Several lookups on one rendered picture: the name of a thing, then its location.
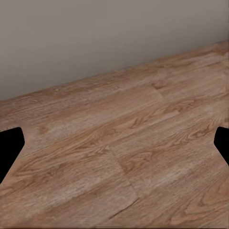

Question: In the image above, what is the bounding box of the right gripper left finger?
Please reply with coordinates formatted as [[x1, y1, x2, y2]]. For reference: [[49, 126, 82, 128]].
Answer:
[[0, 127, 25, 184]]

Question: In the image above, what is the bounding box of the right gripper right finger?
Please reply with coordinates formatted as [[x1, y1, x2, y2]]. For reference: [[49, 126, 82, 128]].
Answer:
[[214, 127, 229, 165]]

